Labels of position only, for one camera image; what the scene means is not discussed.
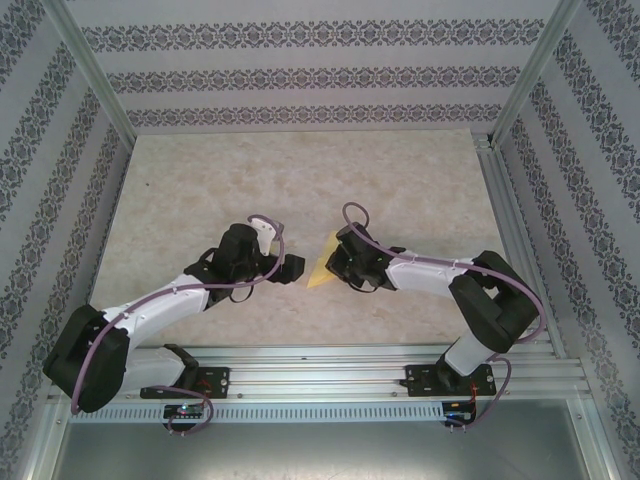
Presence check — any aluminium frame post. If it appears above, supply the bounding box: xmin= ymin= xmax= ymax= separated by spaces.
xmin=489 ymin=0 xmax=586 ymax=149
xmin=42 ymin=0 xmax=139 ymax=149

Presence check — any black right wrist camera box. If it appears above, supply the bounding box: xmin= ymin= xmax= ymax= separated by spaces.
xmin=333 ymin=223 xmax=382 ymax=262

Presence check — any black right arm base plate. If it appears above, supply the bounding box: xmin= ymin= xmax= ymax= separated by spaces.
xmin=405 ymin=363 xmax=495 ymax=399

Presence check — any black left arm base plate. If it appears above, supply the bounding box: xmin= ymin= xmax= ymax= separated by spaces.
xmin=141 ymin=366 xmax=231 ymax=400

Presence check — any slotted grey cable duct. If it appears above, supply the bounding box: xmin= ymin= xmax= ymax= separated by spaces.
xmin=67 ymin=403 xmax=447 ymax=424

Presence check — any yellow paper sheet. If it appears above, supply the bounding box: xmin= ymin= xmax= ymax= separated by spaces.
xmin=305 ymin=228 xmax=342 ymax=291

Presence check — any grey metal sheet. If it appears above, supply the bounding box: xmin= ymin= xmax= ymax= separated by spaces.
xmin=49 ymin=419 xmax=607 ymax=480

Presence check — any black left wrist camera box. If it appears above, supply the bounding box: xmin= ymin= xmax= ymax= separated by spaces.
xmin=214 ymin=217 xmax=282 ymax=281

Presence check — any aluminium side rail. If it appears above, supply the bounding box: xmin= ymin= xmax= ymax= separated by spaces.
xmin=472 ymin=132 xmax=569 ymax=359
xmin=69 ymin=132 xmax=139 ymax=364

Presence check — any small circuit board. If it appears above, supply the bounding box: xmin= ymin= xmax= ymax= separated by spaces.
xmin=163 ymin=403 xmax=207 ymax=420
xmin=442 ymin=399 xmax=479 ymax=422

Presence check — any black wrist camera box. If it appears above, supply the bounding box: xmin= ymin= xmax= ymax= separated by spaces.
xmin=214 ymin=217 xmax=282 ymax=281
xmin=333 ymin=223 xmax=382 ymax=262

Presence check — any aluminium mounting rail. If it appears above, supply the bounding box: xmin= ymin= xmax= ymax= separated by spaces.
xmin=47 ymin=343 xmax=594 ymax=404

